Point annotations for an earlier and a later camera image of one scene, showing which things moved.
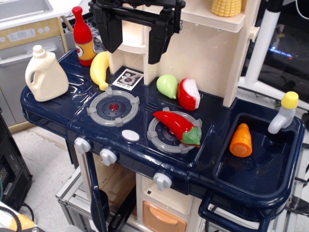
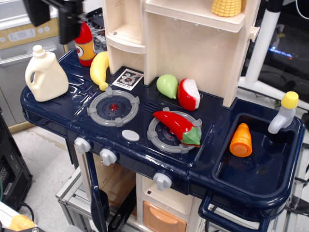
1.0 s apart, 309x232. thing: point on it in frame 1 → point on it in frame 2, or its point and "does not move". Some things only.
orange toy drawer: (157, 219) does not move
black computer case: (16, 181) does not move
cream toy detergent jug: (50, 80) does not move
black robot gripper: (166, 14) → (71, 15)
